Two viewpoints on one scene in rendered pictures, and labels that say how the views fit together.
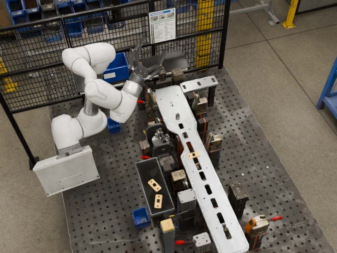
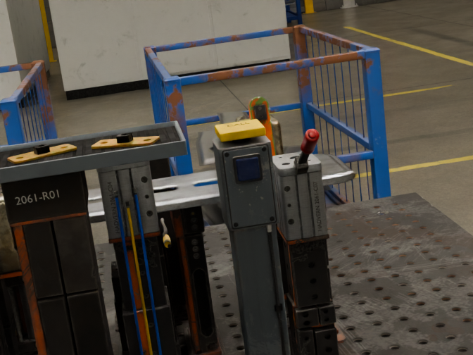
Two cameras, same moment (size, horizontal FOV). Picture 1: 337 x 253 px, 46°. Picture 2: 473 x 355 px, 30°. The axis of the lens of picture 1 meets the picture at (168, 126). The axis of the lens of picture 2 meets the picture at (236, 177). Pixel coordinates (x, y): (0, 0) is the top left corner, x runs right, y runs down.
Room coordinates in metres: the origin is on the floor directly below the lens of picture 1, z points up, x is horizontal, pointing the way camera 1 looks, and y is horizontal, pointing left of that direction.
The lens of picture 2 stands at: (0.75, 1.15, 1.40)
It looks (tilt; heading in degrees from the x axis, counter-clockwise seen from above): 15 degrees down; 280
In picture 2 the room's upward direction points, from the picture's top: 7 degrees counter-clockwise
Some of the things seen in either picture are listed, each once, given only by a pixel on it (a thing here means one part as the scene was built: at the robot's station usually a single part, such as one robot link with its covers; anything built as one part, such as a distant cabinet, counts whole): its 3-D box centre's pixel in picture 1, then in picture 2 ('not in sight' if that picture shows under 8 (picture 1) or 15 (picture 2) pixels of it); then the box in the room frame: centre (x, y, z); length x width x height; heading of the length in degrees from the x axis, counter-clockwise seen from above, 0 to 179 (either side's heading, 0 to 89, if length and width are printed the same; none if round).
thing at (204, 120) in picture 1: (202, 132); not in sight; (1.80, -0.25, 0.84); 0.11 x 0.08 x 0.29; 106
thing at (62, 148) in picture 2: (154, 184); (41, 150); (1.18, 0.09, 1.17); 0.08 x 0.04 x 0.01; 39
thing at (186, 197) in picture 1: (185, 211); (141, 281); (1.13, -0.10, 0.90); 0.13 x 0.10 x 0.41; 106
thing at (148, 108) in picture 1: (151, 121); not in sight; (1.90, 0.12, 0.88); 0.07 x 0.06 x 0.35; 106
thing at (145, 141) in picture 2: (158, 201); (124, 139); (1.07, 0.07, 1.17); 0.08 x 0.04 x 0.01; 174
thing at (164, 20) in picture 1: (162, 25); not in sight; (2.50, 0.02, 1.30); 0.23 x 0.02 x 0.31; 106
